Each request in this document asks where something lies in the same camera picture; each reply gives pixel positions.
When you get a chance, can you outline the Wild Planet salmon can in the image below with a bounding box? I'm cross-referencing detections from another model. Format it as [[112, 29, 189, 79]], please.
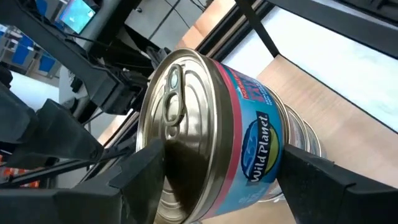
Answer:
[[136, 47, 292, 224], [267, 88, 295, 203]]

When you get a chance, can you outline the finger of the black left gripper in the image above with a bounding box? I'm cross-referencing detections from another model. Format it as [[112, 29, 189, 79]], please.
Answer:
[[6, 98, 105, 170], [0, 83, 40, 144]]

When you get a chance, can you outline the wooden shelf board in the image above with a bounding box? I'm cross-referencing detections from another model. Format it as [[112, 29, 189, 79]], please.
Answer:
[[201, 55, 398, 224]]

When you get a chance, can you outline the light wooden side board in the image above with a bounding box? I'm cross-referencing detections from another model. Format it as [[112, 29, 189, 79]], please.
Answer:
[[96, 0, 237, 147]]

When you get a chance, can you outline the blue box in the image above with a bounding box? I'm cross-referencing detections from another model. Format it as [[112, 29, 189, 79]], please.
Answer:
[[39, 54, 57, 73]]

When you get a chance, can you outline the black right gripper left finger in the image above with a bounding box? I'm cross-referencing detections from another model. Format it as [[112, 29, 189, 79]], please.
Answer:
[[0, 138, 165, 224]]

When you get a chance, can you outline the black table edge rail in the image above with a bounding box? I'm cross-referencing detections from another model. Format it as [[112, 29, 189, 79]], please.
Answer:
[[195, 0, 271, 63]]

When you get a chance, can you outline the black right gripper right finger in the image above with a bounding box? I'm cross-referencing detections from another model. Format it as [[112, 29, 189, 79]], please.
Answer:
[[275, 144, 398, 224]]

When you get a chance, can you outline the cyan computer screen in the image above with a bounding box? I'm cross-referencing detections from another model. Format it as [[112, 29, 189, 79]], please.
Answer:
[[58, 0, 96, 34]]

